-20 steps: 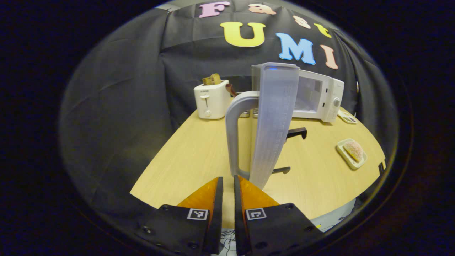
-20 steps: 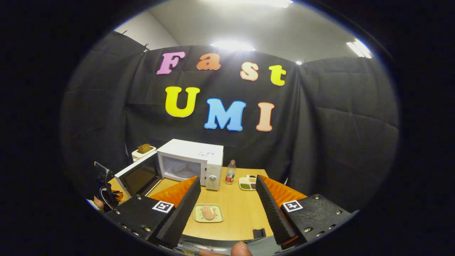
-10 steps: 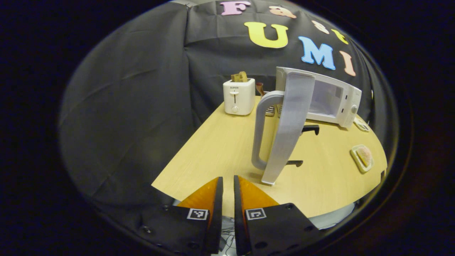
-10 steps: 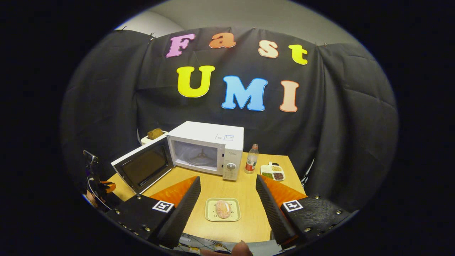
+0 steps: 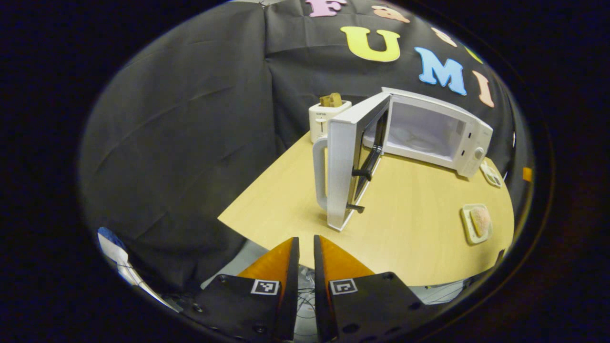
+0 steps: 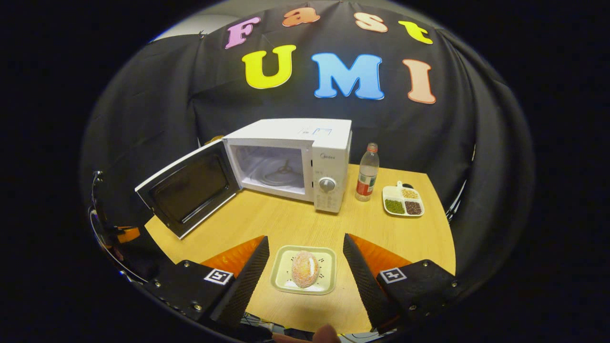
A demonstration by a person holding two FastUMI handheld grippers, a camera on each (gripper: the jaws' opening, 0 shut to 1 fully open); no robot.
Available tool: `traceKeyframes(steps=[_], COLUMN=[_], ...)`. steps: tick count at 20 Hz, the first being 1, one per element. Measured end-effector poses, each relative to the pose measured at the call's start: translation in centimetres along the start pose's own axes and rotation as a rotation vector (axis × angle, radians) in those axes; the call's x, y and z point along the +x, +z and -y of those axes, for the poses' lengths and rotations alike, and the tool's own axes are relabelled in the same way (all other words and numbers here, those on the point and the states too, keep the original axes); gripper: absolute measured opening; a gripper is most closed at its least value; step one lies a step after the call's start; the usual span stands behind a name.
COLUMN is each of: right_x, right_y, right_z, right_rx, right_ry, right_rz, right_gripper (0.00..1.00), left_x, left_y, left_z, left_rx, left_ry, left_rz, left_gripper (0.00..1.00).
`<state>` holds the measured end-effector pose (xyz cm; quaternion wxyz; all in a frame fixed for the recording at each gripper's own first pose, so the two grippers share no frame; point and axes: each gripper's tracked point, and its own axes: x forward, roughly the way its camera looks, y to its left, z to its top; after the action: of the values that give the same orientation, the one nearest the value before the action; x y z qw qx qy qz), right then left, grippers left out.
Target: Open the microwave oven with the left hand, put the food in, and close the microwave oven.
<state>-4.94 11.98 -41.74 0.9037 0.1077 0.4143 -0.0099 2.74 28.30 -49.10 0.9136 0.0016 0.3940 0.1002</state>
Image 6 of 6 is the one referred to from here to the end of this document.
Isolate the orange crumbed bun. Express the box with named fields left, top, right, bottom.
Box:
left=291, top=251, right=319, bottom=289

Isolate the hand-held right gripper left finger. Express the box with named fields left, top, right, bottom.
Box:
left=142, top=235, right=270, bottom=330

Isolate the white sectioned tray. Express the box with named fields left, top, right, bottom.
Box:
left=382, top=181, right=425, bottom=218

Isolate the pale green square plate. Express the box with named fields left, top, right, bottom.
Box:
left=270, top=245, right=337, bottom=295

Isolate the white microwave oven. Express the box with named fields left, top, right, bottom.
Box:
left=135, top=118, right=353, bottom=240

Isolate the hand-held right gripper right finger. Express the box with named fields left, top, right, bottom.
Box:
left=343, top=233, right=462, bottom=335

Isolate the clear bottle with red label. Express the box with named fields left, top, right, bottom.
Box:
left=355, top=143, right=380, bottom=202

